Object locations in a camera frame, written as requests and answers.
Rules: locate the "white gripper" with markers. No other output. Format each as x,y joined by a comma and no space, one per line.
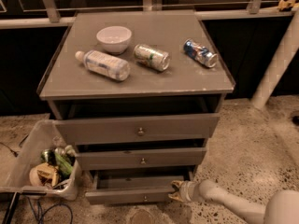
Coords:
189,190

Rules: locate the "grey bottom drawer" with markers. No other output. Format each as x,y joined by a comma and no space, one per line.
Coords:
149,185

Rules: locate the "grey drawer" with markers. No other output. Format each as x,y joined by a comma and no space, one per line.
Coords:
146,158
137,129
149,185

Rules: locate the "grey middle drawer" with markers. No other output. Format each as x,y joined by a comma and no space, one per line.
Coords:
146,158

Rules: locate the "grey drawer cabinet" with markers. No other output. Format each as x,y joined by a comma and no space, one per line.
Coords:
185,88

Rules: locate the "grey top drawer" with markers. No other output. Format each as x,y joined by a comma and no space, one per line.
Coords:
137,129

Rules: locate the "round floor drain cover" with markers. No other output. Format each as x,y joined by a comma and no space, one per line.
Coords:
140,216

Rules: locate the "green snack bag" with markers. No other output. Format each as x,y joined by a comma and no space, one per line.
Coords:
65,167

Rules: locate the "yellow brown snack packet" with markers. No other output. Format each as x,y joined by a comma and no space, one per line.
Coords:
48,174

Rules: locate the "green can in bin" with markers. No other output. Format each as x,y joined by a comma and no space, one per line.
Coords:
48,156

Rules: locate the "green white soda can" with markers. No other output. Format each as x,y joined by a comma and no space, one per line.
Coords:
156,59

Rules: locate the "blue soda can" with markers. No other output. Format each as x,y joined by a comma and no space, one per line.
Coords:
200,53

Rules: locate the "clear plastic bin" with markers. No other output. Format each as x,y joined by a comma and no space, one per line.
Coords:
15,177

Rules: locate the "clear plastic water bottle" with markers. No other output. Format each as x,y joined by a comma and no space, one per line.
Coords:
104,64

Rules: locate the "white ceramic bowl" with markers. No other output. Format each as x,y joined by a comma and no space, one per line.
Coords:
114,39

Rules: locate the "black bar beside bin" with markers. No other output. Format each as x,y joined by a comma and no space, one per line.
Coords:
13,198

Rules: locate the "yellow object on railing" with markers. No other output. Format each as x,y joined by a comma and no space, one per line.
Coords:
286,5

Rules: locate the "white diagonal support post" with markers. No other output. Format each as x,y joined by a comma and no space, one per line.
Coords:
287,48

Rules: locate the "metal railing frame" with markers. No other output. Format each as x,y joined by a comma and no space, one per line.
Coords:
57,13

